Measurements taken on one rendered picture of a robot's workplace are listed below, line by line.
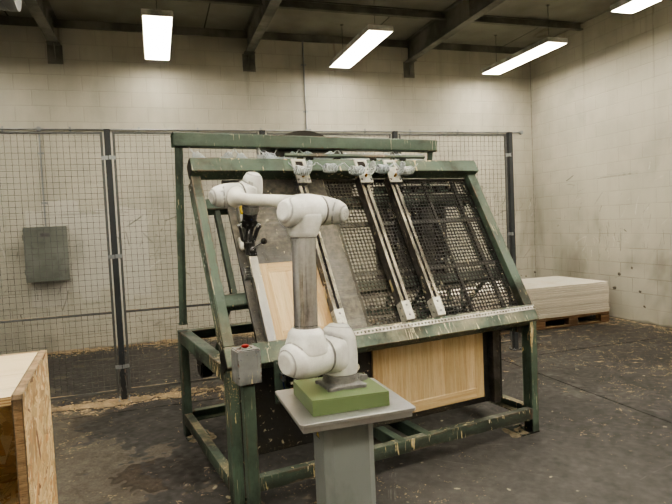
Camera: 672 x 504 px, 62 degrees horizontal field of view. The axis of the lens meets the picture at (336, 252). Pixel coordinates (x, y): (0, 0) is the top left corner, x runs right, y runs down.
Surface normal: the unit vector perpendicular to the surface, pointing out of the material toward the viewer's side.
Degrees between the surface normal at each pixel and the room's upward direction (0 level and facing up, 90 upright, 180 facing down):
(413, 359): 90
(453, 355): 90
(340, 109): 90
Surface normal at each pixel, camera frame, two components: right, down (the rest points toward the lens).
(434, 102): 0.30, 0.04
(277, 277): 0.36, -0.47
